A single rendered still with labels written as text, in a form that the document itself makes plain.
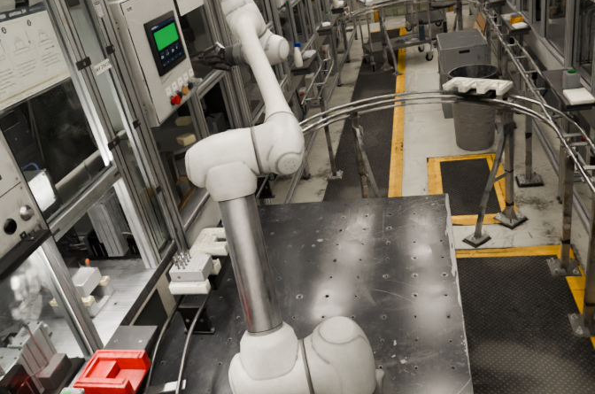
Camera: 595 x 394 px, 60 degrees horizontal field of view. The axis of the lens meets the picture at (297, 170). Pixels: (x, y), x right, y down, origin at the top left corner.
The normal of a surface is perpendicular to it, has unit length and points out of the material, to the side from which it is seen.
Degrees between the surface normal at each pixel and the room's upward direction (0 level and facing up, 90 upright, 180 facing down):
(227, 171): 72
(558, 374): 0
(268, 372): 63
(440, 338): 0
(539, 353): 0
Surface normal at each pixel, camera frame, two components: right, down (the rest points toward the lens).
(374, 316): -0.18, -0.88
